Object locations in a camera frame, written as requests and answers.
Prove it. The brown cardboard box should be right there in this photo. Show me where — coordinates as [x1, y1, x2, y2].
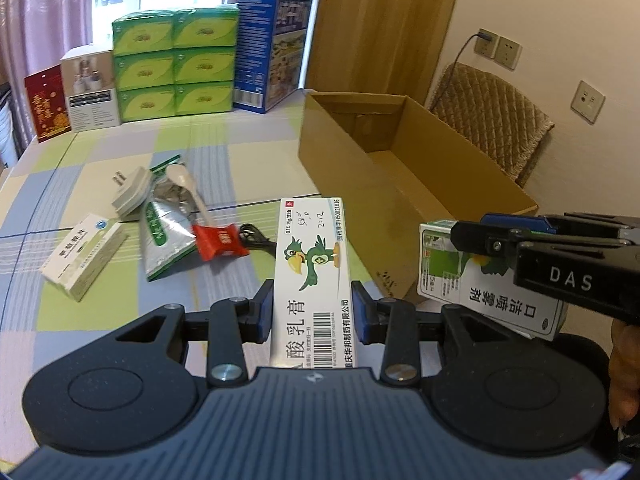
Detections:
[298, 92, 538, 298]

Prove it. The green oral spray box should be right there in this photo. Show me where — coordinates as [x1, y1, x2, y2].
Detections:
[416, 220, 567, 340]

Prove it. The green tissue pack stack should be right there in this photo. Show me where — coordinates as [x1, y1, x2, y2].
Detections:
[112, 4, 240, 122]

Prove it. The white green medicine box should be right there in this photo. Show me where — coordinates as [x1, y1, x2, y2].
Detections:
[40, 214, 127, 301]

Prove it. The right hand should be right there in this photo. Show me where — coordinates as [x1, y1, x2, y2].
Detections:
[608, 320, 640, 429]

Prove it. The wall power socket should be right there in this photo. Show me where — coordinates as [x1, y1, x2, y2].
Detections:
[474, 28, 500, 60]

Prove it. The red snack packet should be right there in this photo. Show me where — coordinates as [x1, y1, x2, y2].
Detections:
[192, 224, 250, 262]

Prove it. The wall network socket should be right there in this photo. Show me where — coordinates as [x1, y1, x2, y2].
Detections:
[570, 80, 605, 125]

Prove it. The white power adapter plug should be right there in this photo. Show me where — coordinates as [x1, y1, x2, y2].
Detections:
[112, 167, 153, 218]

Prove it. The beige plastic spoon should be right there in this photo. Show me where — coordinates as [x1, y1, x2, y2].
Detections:
[165, 164, 214, 226]

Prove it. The brown curtain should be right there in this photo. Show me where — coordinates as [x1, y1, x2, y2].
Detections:
[305, 0, 456, 103]

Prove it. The silver green tea bag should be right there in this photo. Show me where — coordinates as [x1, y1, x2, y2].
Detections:
[139, 155, 196, 281]

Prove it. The blue milk carton box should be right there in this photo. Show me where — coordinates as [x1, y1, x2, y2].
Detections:
[233, 0, 312, 114]

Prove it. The purple curtain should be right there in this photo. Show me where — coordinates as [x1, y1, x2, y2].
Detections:
[1, 0, 92, 153]

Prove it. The white ointment box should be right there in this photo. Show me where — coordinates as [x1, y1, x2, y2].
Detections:
[270, 197, 357, 370]

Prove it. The red gift envelope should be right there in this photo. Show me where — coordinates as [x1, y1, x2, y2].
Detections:
[24, 65, 72, 142]

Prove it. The checkered tablecloth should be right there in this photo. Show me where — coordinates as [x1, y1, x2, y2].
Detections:
[1, 92, 317, 469]

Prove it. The charger cable on wall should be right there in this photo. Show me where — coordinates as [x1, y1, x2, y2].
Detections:
[441, 31, 494, 79]

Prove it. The black audio cable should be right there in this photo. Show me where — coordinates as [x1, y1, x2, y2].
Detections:
[238, 222, 278, 256]

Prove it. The white product box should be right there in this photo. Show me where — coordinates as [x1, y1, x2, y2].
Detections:
[60, 44, 120, 132]

